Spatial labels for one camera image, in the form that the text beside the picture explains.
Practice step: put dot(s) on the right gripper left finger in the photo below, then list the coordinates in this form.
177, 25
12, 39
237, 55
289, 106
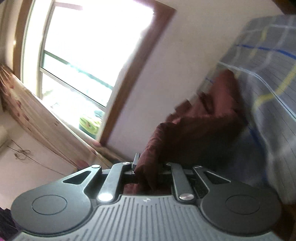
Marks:
64, 204

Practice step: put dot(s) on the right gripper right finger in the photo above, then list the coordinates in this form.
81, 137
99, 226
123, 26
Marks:
230, 206

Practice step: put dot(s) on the dark red garment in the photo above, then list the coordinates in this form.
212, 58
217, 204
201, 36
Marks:
212, 122

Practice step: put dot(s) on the beige floral curtain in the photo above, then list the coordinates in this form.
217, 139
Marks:
73, 146

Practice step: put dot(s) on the grey plaid bed sheet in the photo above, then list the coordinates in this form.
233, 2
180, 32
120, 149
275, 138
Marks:
262, 58

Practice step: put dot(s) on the brown wooden window frame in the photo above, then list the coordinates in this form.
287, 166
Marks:
163, 15

